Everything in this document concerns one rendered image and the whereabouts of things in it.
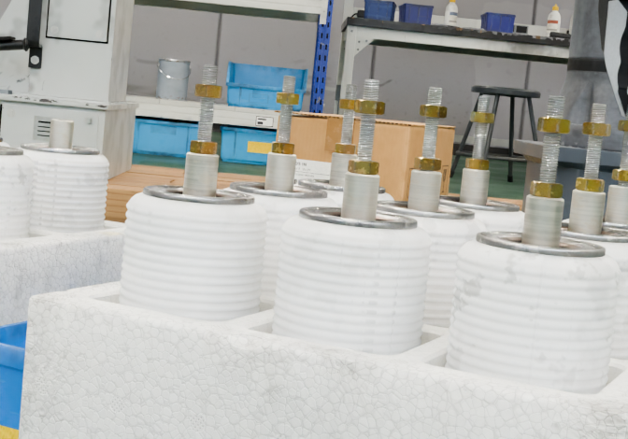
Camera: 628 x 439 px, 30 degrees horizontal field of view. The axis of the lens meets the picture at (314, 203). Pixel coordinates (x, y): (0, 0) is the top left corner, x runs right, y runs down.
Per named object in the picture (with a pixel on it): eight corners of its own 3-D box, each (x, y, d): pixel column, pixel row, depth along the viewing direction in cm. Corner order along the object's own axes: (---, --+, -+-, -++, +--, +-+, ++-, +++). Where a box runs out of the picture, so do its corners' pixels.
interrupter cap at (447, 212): (363, 214, 82) (363, 204, 82) (378, 206, 90) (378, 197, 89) (470, 226, 81) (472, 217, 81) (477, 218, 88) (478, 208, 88)
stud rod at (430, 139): (415, 190, 85) (426, 86, 85) (427, 191, 86) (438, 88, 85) (421, 191, 84) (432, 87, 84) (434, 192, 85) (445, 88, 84)
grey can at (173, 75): (156, 98, 559) (160, 58, 557) (189, 101, 559) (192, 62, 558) (152, 98, 544) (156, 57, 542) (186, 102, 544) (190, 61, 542)
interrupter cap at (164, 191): (119, 195, 78) (120, 185, 78) (189, 193, 85) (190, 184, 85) (209, 210, 74) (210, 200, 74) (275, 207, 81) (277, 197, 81)
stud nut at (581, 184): (600, 191, 81) (601, 178, 81) (606, 192, 79) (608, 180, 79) (572, 188, 81) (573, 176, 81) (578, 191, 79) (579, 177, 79)
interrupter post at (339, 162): (334, 192, 99) (337, 153, 99) (322, 189, 101) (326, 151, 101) (359, 193, 100) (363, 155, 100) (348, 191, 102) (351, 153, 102)
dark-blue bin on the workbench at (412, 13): (395, 26, 638) (397, 6, 637) (424, 29, 639) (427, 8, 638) (402, 23, 614) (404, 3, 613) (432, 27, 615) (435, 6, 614)
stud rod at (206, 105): (190, 176, 79) (200, 63, 78) (199, 176, 80) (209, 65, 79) (202, 177, 79) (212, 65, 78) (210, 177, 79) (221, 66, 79)
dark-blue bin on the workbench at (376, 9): (365, 23, 638) (367, 3, 637) (394, 26, 636) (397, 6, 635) (362, 20, 614) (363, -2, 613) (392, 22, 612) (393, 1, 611)
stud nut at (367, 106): (351, 112, 73) (353, 98, 73) (354, 112, 75) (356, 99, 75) (383, 115, 73) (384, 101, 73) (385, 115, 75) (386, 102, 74)
